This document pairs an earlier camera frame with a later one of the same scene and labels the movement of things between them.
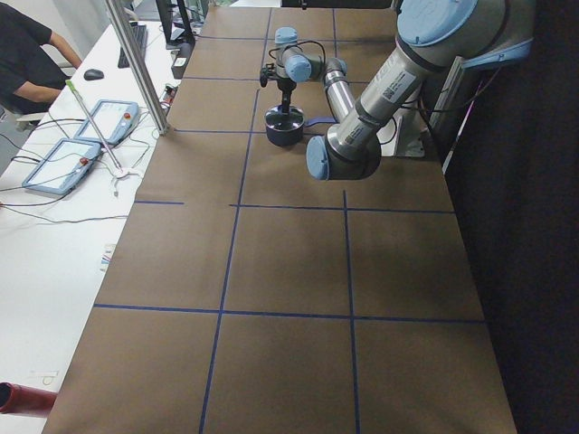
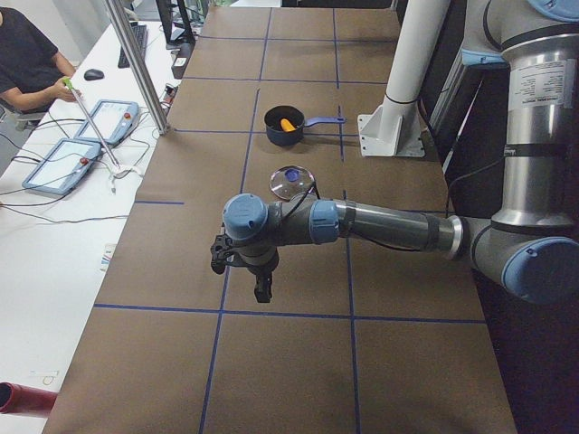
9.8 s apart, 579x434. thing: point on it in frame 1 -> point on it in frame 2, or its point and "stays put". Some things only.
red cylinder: (17, 398) stays put
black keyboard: (139, 33) stays put
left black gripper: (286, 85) -> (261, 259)
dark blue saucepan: (287, 129) stays put
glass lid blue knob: (276, 119) -> (289, 180)
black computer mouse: (93, 74) stays put
